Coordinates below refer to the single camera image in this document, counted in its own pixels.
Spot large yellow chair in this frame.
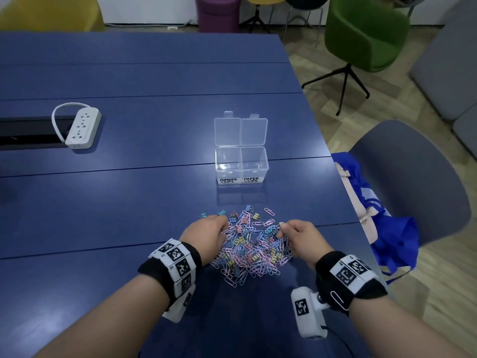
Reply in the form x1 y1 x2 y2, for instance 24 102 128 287
0 0 106 32

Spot clear two-compartment plastic box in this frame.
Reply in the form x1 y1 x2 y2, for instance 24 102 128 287
214 110 270 185

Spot black table cable tray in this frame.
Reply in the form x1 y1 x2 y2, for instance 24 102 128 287
0 116 77 148

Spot purple stool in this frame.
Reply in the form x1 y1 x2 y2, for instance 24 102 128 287
194 0 242 33

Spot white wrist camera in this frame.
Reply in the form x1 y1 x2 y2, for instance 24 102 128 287
162 283 196 324
290 286 330 340

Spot green chair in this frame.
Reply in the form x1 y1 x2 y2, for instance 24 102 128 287
301 0 410 117

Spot dark chair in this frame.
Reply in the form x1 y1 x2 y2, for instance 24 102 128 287
281 0 331 47

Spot black camera cable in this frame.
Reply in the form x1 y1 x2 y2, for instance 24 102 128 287
321 324 355 358

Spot pile of paper clips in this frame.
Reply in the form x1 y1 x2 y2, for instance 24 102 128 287
199 205 293 288

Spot grey sofa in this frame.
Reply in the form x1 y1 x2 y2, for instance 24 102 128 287
408 0 477 159

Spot black marker wristband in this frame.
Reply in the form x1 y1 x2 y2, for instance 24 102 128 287
138 238 203 310
315 251 388 314

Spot person's right hand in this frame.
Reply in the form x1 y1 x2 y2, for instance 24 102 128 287
277 219 335 271

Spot person's left forearm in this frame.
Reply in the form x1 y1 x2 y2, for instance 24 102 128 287
33 273 170 358

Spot blue bag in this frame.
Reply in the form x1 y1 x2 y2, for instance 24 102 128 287
330 152 421 286

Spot person's right forearm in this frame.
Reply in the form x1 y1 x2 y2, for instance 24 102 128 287
348 296 470 358

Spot person's left hand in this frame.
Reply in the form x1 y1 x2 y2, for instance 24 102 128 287
180 215 230 266

